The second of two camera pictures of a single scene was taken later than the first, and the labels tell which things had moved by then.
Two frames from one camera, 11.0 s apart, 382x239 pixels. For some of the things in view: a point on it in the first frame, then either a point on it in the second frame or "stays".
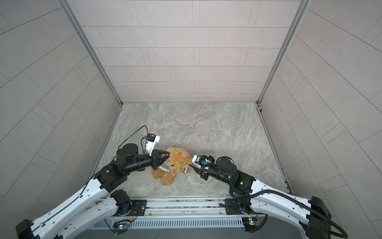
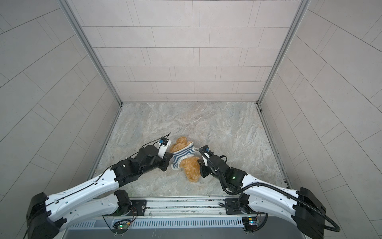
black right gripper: x=203 y=176 stays
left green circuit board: x=121 y=226 stays
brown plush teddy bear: x=178 y=160 → x=191 y=165
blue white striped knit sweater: x=164 y=167 → x=188 y=151
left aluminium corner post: x=69 y=9 stays
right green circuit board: x=250 y=223 stays
